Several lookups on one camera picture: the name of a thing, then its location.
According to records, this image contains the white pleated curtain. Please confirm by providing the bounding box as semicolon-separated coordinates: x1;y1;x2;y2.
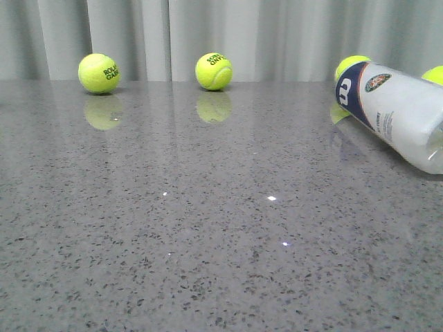
1;1;442;82

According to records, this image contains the white Wilson tennis ball can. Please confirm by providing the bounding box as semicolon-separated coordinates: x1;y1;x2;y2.
335;61;442;174

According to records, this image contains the yellow tennis ball centre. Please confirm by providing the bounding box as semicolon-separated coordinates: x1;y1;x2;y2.
195;53;233;91

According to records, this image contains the yellow tennis ball far right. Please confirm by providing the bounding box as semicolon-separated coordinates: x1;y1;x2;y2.
422;65;443;85

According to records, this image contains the yellow tennis ball far left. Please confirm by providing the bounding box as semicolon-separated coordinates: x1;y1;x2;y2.
78;53;120;94

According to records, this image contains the yellow tennis ball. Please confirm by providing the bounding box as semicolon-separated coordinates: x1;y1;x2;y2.
422;65;443;85
78;53;120;94
334;55;371;81
195;53;233;91

